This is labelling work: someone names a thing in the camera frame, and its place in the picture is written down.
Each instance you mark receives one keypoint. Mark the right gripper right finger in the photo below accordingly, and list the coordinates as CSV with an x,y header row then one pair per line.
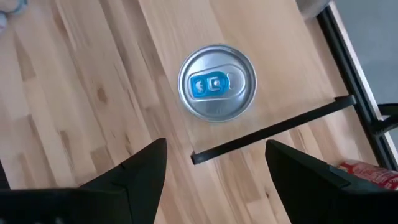
x,y
298,186

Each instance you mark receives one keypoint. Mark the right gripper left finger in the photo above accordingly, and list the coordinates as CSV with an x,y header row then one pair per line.
x,y
140,186

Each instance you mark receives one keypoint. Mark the red Coca-Cola can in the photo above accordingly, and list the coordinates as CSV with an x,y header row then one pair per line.
x,y
373,174

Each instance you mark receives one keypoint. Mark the blue silver Red Bull can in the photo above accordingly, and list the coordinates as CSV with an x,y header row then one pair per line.
x,y
217,102

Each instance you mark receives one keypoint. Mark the wooden shelf black metal legs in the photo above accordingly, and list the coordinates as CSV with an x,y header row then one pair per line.
x,y
280,46

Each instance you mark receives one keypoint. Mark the black metal table frame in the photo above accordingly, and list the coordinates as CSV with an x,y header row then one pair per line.
x,y
345,62

